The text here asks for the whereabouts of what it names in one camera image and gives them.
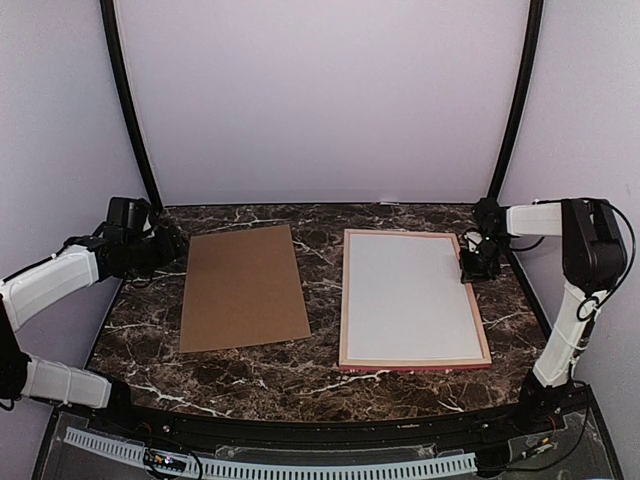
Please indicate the black right corner post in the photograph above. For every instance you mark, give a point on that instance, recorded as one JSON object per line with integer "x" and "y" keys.
{"x": 520, "y": 93}

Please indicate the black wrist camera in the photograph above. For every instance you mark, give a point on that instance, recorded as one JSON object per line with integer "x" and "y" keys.
{"x": 127, "y": 216}
{"x": 490, "y": 217}

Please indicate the black front table rail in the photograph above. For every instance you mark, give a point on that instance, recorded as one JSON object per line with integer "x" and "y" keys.
{"x": 201, "y": 433}

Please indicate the pink wooden picture frame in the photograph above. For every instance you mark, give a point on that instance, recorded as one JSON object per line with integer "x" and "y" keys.
{"x": 342, "y": 320}

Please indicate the black left corner post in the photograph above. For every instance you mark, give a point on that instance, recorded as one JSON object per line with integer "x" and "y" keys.
{"x": 125, "y": 96}

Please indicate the cat and books photo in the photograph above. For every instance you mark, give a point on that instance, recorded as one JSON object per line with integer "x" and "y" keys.
{"x": 410, "y": 295}

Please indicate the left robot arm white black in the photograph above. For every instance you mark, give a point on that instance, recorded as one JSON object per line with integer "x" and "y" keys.
{"x": 81, "y": 263}

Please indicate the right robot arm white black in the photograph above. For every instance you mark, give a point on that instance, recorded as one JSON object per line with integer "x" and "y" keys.
{"x": 595, "y": 262}

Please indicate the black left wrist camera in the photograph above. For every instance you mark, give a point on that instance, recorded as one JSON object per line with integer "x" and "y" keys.
{"x": 127, "y": 216}

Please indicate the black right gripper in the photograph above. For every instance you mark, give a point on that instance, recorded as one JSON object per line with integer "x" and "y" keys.
{"x": 471, "y": 273}

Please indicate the brown cardboard backing board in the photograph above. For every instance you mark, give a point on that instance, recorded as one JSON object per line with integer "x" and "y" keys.
{"x": 242, "y": 289}

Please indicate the white slotted cable duct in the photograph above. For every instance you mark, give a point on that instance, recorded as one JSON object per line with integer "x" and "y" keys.
{"x": 167, "y": 464}

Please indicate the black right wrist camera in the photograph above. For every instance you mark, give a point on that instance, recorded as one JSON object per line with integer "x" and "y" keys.
{"x": 490, "y": 217}

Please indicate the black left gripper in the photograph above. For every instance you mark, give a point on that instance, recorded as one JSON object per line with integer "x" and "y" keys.
{"x": 171, "y": 249}

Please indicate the black corner post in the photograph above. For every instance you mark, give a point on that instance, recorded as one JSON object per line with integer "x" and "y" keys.
{"x": 125, "y": 96}
{"x": 520, "y": 93}

